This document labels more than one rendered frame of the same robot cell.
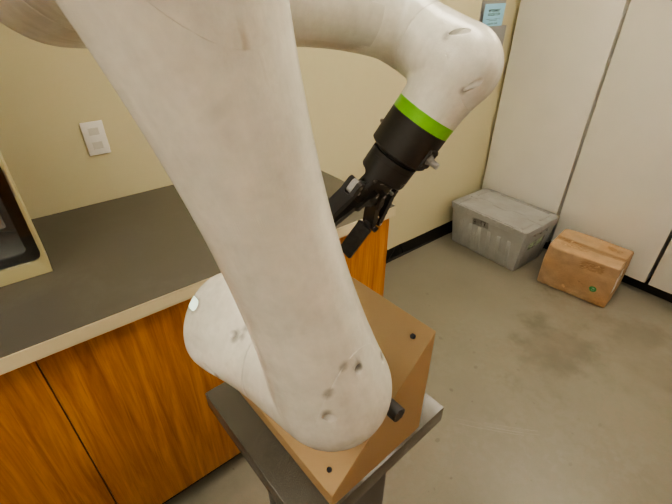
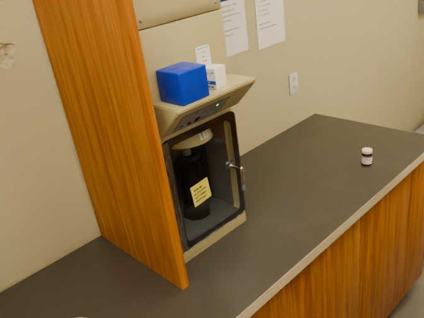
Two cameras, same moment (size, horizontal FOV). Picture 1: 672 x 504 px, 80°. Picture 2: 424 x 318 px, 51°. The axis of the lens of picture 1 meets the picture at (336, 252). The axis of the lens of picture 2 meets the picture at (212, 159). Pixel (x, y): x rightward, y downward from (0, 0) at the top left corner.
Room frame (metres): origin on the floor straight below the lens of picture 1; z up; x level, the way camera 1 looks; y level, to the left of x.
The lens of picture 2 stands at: (-0.48, 0.93, 1.89)
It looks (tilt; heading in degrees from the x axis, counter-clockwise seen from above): 26 degrees down; 358
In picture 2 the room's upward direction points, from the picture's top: 8 degrees counter-clockwise
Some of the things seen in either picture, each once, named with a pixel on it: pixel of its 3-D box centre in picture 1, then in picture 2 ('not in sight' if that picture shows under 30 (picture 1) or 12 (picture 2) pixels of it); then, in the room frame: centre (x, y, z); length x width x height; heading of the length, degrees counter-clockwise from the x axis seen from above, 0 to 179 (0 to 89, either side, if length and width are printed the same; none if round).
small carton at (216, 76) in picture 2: not in sight; (214, 76); (0.79, 0.84, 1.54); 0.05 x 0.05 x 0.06; 46
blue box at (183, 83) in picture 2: not in sight; (182, 82); (0.72, 0.93, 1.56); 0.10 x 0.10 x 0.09; 38
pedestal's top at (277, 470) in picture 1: (322, 406); not in sight; (0.49, 0.03, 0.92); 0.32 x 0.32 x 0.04; 41
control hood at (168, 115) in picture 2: not in sight; (207, 106); (0.77, 0.87, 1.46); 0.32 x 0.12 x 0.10; 128
